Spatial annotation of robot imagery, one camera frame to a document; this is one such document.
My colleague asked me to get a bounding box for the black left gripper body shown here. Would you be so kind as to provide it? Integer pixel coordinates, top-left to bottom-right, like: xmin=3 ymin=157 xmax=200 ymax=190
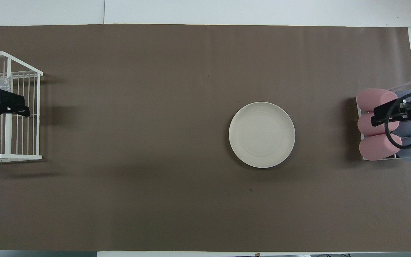
xmin=0 ymin=89 xmax=30 ymax=117

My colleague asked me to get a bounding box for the cream round plate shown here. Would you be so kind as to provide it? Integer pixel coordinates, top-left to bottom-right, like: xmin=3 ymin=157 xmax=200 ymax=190
xmin=229 ymin=102 xmax=296 ymax=169

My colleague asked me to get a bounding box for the pink plastic cup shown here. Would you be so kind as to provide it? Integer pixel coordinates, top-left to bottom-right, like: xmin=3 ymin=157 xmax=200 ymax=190
xmin=359 ymin=134 xmax=403 ymax=161
xmin=356 ymin=88 xmax=399 ymax=112
xmin=357 ymin=112 xmax=400 ymax=136

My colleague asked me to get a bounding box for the brown paper table mat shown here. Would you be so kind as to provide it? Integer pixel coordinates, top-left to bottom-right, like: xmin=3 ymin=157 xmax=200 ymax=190
xmin=0 ymin=24 xmax=411 ymax=252

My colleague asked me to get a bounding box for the white wire dish rack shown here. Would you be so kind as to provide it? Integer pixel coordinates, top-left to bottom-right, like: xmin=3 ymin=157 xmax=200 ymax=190
xmin=0 ymin=51 xmax=44 ymax=163

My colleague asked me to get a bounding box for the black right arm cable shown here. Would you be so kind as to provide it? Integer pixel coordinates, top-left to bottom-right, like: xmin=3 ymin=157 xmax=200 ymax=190
xmin=384 ymin=92 xmax=411 ymax=149

